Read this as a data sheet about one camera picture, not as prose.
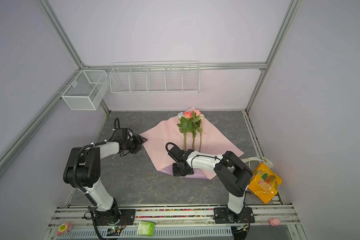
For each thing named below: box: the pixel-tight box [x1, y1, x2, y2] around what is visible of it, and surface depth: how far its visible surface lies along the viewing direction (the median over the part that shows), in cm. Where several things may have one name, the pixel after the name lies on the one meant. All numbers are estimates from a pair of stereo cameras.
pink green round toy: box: [56, 222, 73, 236], surface depth 69 cm
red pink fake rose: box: [176, 111, 194, 152], surface depth 110 cm
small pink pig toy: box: [269, 218, 281, 227], surface depth 72 cm
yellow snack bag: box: [248, 162, 283, 204], surface depth 81 cm
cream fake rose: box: [197, 113, 205, 153], surface depth 110 cm
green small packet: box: [136, 221, 156, 237], surface depth 70 cm
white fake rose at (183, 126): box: [176, 112, 187, 151], surface depth 110 cm
